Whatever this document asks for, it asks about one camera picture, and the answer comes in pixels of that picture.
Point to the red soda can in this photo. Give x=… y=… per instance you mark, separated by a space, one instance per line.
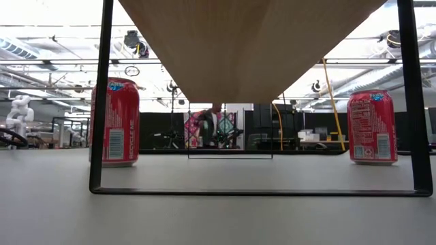
x=371 y=129
x=122 y=122

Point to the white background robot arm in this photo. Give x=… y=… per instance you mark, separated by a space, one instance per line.
x=20 y=112

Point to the background black robot arm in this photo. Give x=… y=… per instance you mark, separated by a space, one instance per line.
x=226 y=136
x=168 y=136

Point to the wooden shelf black metal legs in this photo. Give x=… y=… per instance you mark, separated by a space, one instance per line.
x=238 y=51

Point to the person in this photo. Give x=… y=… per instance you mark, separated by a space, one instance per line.
x=209 y=122

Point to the colourful patchwork painting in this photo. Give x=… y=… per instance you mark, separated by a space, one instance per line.
x=191 y=131

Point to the dark cabinet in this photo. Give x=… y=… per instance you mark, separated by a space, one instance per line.
x=262 y=119

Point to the black light stand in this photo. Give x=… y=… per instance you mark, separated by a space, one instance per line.
x=173 y=102

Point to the black partition panel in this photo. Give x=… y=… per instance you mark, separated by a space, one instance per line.
x=150 y=126

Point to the background desk with boxes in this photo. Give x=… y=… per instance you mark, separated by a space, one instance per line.
x=313 y=136

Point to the black hanging hook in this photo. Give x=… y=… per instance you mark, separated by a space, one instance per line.
x=316 y=86

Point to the black mounted camera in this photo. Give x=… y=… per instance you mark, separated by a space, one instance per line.
x=132 y=39

